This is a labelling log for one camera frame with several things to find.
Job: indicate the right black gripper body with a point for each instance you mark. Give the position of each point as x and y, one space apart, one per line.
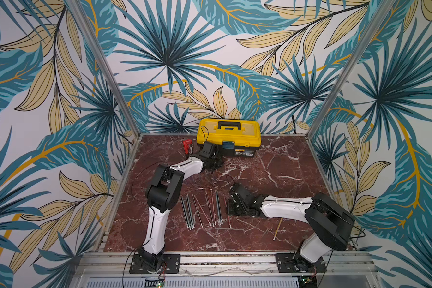
237 201

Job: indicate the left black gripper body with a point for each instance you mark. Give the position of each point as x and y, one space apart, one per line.
216 162

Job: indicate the teal pencil group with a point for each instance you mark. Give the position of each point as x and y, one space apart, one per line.
219 209

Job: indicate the yellow black toolbox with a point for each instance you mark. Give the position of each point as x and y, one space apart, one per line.
234 138

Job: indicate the red capped pencil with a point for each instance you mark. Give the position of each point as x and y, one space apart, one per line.
203 211

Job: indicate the yellow pencil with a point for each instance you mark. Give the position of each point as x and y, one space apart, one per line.
277 229

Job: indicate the green pencil with eraser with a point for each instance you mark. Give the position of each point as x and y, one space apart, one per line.
191 214

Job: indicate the dark blue printed pencil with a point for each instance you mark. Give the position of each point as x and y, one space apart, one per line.
188 198

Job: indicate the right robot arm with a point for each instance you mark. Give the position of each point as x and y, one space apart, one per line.
331 223

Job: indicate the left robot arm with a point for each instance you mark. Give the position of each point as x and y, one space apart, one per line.
162 195

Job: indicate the red object behind toolbox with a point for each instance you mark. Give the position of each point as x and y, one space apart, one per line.
188 146

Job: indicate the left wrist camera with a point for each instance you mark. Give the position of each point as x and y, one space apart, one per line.
209 150

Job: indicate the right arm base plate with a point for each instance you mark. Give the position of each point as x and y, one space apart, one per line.
295 263

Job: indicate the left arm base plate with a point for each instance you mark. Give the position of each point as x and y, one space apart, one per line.
167 263

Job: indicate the aluminium front rail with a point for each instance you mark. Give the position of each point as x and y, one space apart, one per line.
347 263

